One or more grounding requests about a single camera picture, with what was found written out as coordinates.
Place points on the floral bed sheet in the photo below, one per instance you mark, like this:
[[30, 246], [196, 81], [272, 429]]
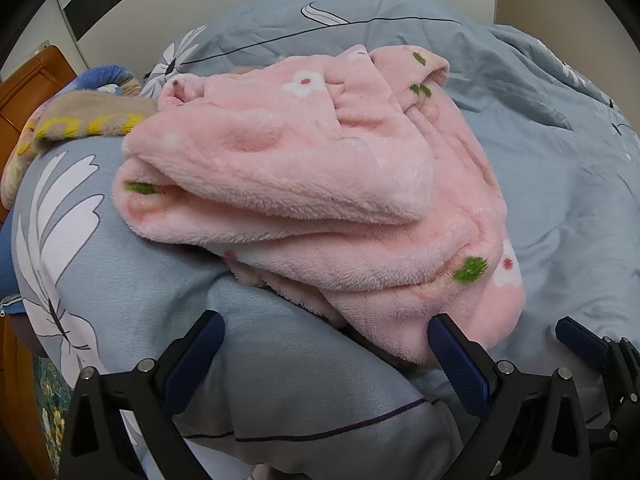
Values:
[[52, 399]]

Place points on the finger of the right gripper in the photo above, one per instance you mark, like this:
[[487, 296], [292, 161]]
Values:
[[617, 363]]

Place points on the pink fleece floral garment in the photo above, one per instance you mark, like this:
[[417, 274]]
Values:
[[349, 184]]

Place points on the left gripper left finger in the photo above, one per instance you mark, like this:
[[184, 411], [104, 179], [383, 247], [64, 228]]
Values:
[[96, 444]]

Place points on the beige fuzzy sweater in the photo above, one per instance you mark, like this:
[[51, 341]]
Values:
[[82, 114]]

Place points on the grey-blue floral duvet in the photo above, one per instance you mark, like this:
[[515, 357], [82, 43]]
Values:
[[289, 395]]

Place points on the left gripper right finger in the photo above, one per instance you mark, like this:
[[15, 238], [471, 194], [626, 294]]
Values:
[[529, 426]]

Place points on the blue pillow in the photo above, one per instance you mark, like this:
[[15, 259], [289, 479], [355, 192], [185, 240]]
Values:
[[111, 78]]

